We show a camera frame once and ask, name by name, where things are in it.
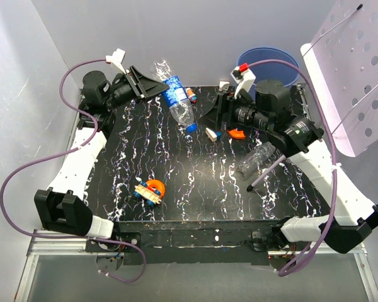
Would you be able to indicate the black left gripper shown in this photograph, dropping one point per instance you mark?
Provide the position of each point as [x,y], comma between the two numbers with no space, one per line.
[140,85]

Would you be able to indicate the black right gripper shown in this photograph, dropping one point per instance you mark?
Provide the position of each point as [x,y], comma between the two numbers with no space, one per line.
[220,112]

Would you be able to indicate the clear Pepsi bottle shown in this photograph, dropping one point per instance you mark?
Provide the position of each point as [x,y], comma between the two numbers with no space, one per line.
[175,97]

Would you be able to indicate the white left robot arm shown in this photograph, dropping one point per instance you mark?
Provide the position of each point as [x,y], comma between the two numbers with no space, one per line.
[61,207]

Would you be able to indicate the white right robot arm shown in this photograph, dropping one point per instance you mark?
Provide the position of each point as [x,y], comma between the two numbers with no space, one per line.
[352,216]

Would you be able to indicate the blue plastic bin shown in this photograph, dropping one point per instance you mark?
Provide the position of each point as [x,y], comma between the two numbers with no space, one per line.
[280,72]

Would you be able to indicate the white blue yellow block stack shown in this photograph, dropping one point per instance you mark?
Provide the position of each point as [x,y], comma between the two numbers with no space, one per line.
[213,135]

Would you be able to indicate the orange curved toy piece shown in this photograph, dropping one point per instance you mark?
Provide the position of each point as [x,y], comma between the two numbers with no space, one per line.
[237,134]

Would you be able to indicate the small toy figure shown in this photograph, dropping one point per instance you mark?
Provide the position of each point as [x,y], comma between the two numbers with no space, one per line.
[191,95]

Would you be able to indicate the small white corner block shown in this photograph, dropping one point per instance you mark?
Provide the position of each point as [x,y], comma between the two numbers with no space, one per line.
[224,86]

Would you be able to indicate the clear bottle near tripod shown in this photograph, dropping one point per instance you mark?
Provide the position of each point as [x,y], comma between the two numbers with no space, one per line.
[249,164]

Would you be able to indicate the beige toy car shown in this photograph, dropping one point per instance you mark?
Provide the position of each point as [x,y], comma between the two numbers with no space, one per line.
[151,195]

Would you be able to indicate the white perforated panel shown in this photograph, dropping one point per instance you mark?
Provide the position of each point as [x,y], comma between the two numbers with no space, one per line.
[342,61]

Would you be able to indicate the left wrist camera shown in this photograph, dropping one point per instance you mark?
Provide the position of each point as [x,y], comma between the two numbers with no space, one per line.
[116,59]

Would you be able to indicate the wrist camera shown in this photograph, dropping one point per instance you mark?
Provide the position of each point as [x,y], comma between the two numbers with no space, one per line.
[243,77]
[116,59]

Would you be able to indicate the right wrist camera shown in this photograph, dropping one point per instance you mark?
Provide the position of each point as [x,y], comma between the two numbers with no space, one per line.
[243,77]

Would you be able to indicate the orange ring toy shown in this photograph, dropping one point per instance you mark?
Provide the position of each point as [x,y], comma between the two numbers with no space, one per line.
[156,185]

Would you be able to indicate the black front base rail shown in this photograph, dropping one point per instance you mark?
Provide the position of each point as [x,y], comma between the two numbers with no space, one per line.
[205,242]

